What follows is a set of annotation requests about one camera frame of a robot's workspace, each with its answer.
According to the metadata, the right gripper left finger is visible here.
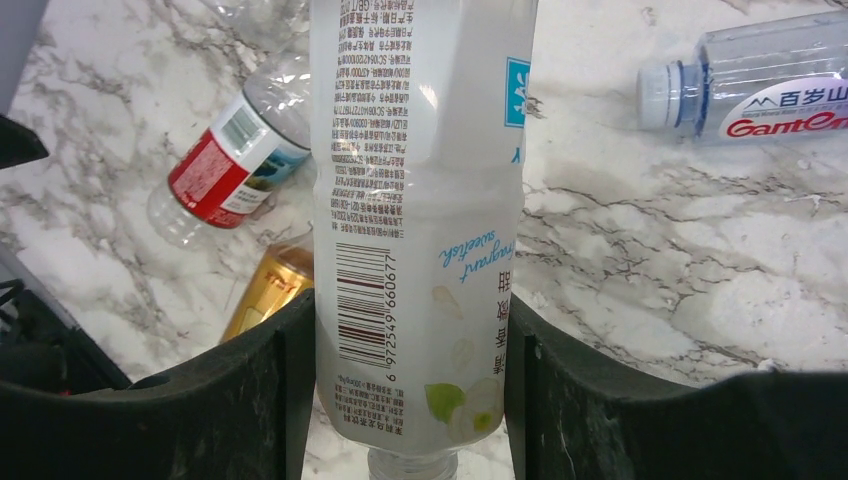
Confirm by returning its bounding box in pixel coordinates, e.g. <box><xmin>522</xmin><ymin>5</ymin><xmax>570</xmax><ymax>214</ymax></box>
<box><xmin>1</xmin><ymin>290</ymin><xmax>316</xmax><ymax>479</ymax></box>

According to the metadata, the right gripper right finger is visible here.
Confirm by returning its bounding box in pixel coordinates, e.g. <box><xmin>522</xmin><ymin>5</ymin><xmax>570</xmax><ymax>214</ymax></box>
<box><xmin>504</xmin><ymin>298</ymin><xmax>847</xmax><ymax>479</ymax></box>

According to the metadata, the Ganten small water bottle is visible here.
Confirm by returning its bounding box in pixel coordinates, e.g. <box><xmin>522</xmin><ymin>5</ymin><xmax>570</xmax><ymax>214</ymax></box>
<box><xmin>637</xmin><ymin>9</ymin><xmax>847</xmax><ymax>144</ymax></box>

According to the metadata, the gold red drink bottle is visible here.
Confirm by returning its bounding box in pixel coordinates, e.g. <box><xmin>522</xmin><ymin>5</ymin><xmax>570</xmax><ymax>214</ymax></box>
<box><xmin>220</xmin><ymin>228</ymin><xmax>314</xmax><ymax>344</ymax></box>

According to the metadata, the red label clear bottle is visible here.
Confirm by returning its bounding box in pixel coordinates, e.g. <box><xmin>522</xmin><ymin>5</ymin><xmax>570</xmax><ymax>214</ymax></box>
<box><xmin>147</xmin><ymin>52</ymin><xmax>312</xmax><ymax>248</ymax></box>

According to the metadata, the white label tea bottle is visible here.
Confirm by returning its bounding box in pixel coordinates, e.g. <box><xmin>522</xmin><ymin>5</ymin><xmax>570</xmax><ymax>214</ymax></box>
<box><xmin>310</xmin><ymin>0</ymin><xmax>538</xmax><ymax>479</ymax></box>

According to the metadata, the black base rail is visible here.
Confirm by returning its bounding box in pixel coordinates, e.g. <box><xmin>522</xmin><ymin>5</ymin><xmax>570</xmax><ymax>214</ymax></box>
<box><xmin>1</xmin><ymin>246</ymin><xmax>132</xmax><ymax>396</ymax></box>

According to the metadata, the clear bottle red cap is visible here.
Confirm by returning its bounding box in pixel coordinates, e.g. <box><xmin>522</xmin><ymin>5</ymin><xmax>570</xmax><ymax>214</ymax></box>
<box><xmin>201</xmin><ymin>0</ymin><xmax>310</xmax><ymax>54</ymax></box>

